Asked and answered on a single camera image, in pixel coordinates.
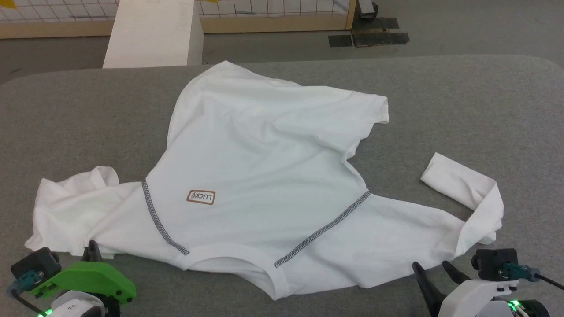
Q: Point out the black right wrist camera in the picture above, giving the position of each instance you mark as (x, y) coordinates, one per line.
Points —
(495, 262)

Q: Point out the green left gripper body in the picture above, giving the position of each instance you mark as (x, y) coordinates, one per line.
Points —
(88, 277)

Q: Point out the light wooden panel frame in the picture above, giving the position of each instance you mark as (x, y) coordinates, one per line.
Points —
(264, 24)

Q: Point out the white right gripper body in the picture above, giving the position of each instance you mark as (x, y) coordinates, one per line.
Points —
(473, 299)

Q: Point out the small black floor tape patch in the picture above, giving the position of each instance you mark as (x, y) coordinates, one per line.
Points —
(340, 40)

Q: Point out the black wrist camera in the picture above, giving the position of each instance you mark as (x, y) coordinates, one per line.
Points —
(495, 262)
(35, 262)

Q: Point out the long black floor tape patch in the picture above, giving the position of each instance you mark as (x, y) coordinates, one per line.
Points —
(381, 38)

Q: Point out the white long-sleeve shirt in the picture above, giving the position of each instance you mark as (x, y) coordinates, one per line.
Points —
(264, 154)

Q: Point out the dark grey floor tape patch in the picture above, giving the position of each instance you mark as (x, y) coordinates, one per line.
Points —
(374, 23)

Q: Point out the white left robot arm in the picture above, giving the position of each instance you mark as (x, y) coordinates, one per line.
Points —
(77, 306)

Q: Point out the white rectangular block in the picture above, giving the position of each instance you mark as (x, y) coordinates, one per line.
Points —
(150, 35)

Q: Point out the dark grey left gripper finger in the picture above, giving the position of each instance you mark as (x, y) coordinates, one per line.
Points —
(96, 253)
(87, 255)

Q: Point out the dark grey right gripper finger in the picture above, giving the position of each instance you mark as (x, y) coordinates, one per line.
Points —
(429, 290)
(456, 274)

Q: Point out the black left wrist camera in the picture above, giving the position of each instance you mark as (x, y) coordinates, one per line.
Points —
(35, 262)

